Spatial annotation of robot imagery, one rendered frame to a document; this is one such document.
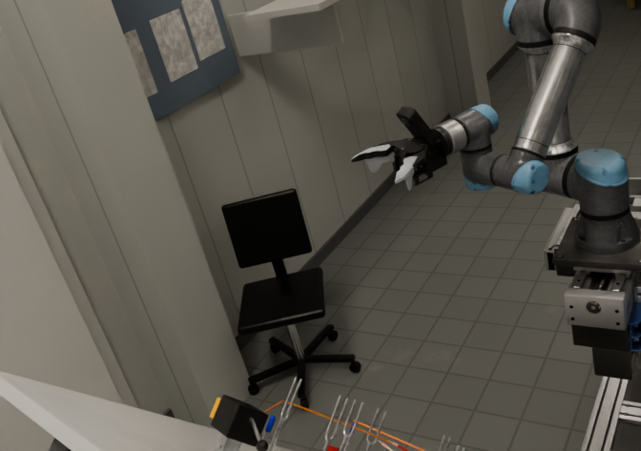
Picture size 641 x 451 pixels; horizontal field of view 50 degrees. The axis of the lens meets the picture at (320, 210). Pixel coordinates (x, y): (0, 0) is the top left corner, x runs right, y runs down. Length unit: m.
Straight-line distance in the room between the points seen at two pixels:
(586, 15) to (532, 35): 0.15
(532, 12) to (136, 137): 1.72
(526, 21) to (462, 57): 4.33
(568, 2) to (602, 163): 0.39
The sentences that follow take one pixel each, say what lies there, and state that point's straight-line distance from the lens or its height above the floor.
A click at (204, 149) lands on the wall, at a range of 3.60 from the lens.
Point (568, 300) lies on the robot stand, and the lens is 1.80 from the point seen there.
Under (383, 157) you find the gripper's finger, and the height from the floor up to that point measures 1.57.
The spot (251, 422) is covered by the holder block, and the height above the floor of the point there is 1.61.
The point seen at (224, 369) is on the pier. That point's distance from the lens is 3.39.
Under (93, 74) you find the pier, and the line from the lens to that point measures 2.78.
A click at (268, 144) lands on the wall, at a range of 4.01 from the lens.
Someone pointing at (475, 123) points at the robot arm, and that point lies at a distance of 1.61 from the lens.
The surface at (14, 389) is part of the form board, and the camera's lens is 0.98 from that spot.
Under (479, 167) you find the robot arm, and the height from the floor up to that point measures 1.48.
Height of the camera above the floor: 2.14
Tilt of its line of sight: 24 degrees down
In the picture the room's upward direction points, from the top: 15 degrees counter-clockwise
